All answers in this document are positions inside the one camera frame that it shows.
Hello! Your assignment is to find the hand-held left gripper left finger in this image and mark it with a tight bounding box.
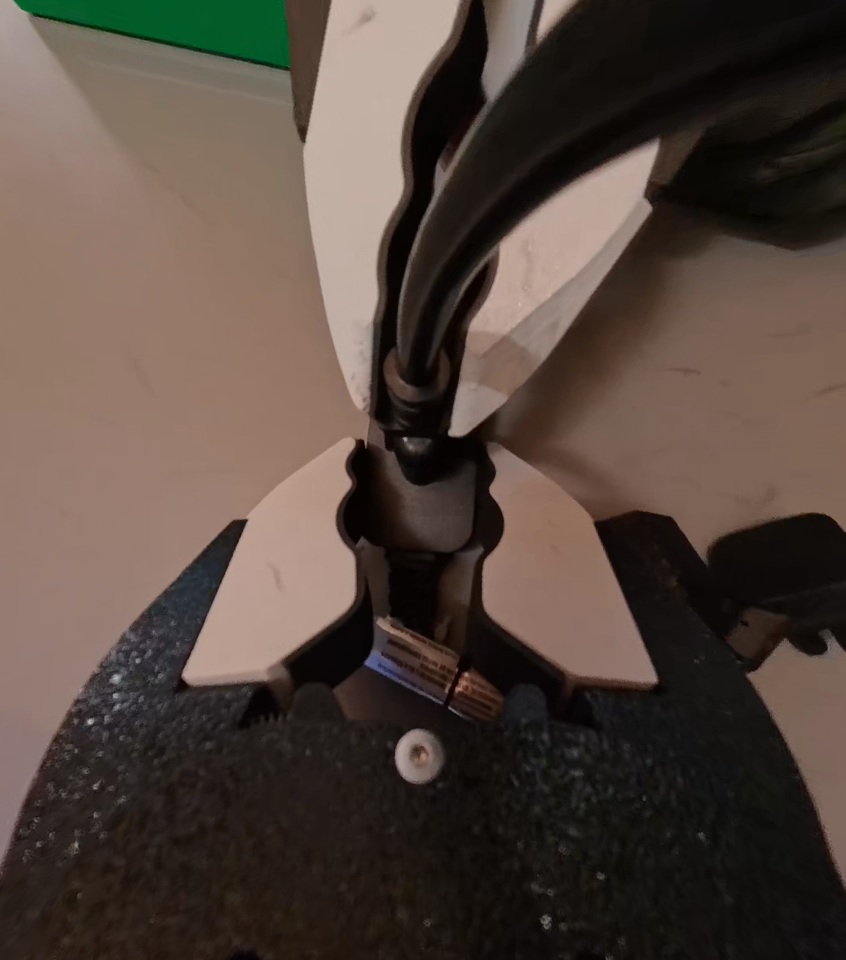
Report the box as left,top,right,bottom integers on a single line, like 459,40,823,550
183,437,365,689

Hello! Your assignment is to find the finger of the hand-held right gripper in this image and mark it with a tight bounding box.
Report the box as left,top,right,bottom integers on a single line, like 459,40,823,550
288,0,489,414
451,0,701,438

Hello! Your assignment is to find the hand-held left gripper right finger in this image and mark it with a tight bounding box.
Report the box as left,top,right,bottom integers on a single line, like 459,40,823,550
479,442,661,689

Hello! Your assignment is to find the black power plug cable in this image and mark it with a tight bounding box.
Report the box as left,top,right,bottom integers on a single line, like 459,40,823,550
381,0,846,485

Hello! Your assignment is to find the black plug adapter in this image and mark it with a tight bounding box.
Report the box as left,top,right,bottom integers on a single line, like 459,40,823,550
706,512,846,661

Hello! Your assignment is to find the green storage bin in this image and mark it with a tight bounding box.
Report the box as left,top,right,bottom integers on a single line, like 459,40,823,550
14,0,292,70

